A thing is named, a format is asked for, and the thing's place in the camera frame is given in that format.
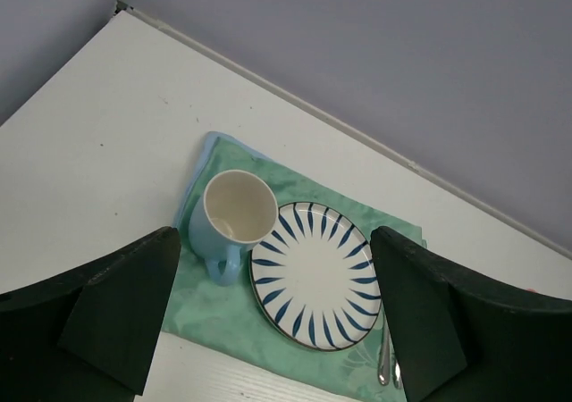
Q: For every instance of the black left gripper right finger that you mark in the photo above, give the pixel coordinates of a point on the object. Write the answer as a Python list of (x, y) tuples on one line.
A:
[(459, 335)]

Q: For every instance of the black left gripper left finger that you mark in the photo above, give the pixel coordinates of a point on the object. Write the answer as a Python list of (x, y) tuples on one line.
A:
[(89, 334)]

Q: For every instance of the silver metal fork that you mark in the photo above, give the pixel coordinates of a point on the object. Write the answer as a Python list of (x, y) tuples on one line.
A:
[(384, 364)]

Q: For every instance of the green cloth placemat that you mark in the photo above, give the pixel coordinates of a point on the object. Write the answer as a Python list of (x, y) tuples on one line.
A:
[(229, 319)]

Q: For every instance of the white plate with blue stripes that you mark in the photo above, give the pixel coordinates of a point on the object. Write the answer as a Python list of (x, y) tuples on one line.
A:
[(314, 278)]

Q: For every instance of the light blue ceramic mug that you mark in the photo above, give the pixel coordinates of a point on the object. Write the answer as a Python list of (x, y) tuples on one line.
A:
[(235, 212)]

